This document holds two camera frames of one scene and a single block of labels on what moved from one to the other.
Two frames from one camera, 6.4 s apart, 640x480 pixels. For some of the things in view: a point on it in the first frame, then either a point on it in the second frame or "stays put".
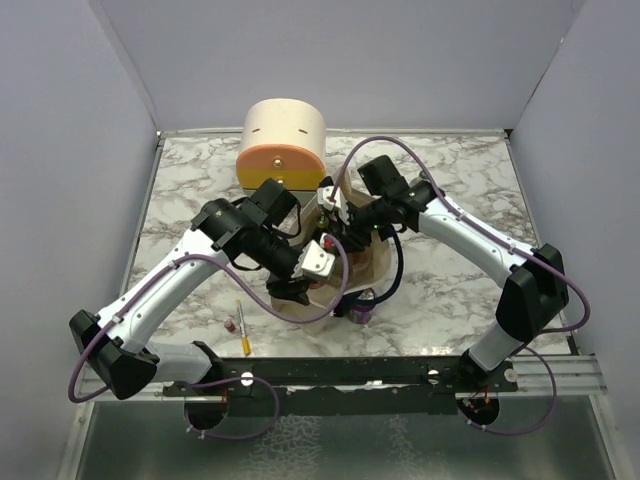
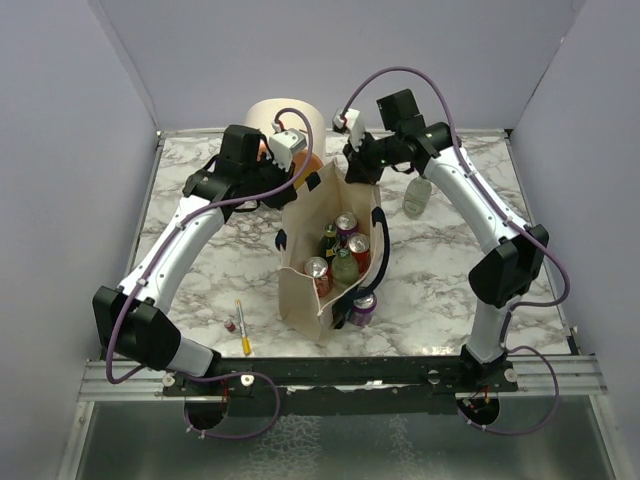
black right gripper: (348, 237) -> (356, 169)
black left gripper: (284, 286) -> (279, 199)
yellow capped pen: (246, 341) stays put
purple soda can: (362, 313) stays put
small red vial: (230, 326) stays put
